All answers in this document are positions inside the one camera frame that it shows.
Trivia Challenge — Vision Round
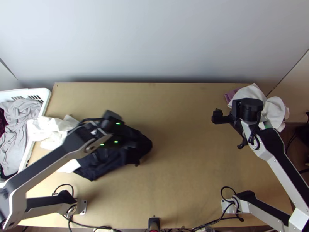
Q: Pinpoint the black t-shirt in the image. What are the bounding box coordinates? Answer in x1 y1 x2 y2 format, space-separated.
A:
72 121 153 182

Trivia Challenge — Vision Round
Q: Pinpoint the white and lilac clothes heap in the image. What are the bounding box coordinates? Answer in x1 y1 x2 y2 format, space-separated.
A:
223 83 290 133

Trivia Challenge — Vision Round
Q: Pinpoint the white garment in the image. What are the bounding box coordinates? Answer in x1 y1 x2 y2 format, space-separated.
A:
26 114 83 174

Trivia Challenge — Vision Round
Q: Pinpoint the white laundry basket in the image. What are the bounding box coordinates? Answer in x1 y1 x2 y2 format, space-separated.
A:
0 87 52 189

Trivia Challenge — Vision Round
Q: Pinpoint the grey and maroon clothes heap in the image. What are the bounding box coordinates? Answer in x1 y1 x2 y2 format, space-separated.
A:
0 97 42 181

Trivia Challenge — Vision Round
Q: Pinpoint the black cable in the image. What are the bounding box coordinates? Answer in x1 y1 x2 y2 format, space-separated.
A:
220 186 244 222
52 184 75 197
237 121 260 150
67 212 114 232
192 215 238 232

